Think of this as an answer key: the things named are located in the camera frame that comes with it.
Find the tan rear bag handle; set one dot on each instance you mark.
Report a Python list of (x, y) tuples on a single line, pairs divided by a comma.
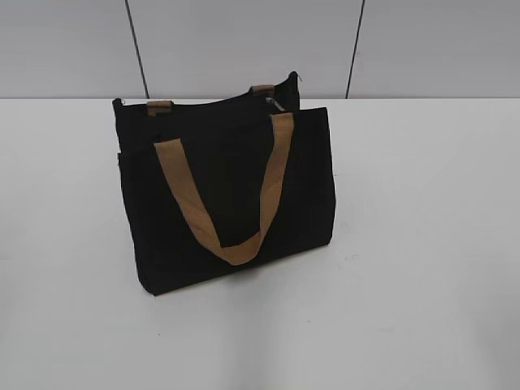
[(154, 108)]

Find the black canvas tote bag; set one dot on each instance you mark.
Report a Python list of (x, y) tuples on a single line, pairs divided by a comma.
[(227, 147)]

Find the silver zipper pull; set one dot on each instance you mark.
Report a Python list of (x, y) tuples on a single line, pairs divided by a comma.
[(273, 102)]

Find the tan front bag handle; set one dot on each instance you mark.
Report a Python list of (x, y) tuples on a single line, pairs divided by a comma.
[(179, 177)]

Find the tan bag handle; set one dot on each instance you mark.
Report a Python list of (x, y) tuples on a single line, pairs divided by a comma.
[(154, 108), (179, 177)]

